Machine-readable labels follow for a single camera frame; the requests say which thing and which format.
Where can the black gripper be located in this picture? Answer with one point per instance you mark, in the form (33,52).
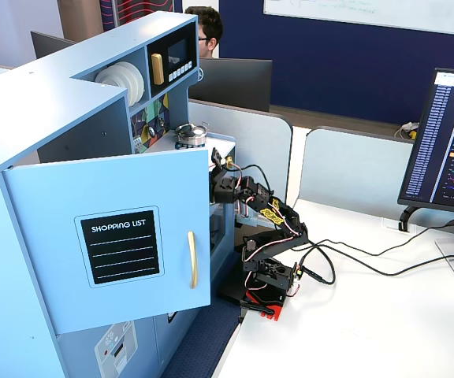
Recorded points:
(216,172)

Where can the red robot base clamp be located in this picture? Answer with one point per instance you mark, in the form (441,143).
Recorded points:
(274,309)

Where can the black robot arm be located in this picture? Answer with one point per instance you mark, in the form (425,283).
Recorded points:
(274,236)

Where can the blue shopping list cabinet door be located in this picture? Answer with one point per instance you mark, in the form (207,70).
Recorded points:
(53,236)

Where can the gold oven knob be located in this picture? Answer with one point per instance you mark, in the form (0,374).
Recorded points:
(230,160)

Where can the silver toy pot with lid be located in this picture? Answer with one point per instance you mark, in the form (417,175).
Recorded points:
(191,134)

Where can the grey desk divider panel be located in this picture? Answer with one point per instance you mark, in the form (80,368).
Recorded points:
(353,169)
(258,149)

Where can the black monitor seen from behind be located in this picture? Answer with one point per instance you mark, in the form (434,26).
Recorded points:
(235,84)

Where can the white toy plate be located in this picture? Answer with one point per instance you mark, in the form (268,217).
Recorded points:
(142,84)
(136,90)
(110,76)

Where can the black toy microwave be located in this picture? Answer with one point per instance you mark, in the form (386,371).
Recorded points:
(179,53)

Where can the dark-haired person with glasses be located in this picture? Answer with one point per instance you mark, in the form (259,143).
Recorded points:
(210,23)

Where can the red striped banner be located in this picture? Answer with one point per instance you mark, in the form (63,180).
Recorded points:
(140,10)

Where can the white crumpled object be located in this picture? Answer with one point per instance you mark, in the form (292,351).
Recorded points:
(408,126)

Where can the yellow small object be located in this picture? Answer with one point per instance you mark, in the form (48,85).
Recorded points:
(411,134)

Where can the dark monitor with grey back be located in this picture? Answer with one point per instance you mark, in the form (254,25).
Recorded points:
(47,45)

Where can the blue toy kitchen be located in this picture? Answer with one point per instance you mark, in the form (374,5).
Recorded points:
(22,244)

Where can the whiteboard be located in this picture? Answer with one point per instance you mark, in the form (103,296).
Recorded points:
(369,10)

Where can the lit computer monitor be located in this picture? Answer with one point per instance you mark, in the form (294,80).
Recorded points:
(440,141)

